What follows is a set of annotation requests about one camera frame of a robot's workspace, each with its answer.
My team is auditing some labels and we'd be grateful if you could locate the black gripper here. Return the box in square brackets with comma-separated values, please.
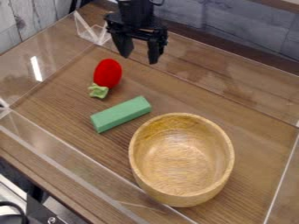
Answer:
[104, 0, 168, 65]

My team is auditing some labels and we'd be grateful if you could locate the red plush strawberry toy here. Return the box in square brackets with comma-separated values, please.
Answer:
[88, 59, 122, 99]

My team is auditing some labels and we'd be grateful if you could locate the green rectangular block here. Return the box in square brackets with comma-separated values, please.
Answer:
[89, 96, 152, 133]

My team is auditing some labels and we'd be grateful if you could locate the brown wooden bowl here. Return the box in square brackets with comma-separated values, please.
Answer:
[128, 113, 234, 207]

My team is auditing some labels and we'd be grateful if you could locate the black stand base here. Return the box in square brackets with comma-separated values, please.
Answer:
[0, 193, 60, 224]

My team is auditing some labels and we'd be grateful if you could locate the clear acrylic corner bracket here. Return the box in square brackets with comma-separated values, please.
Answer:
[73, 11, 112, 46]

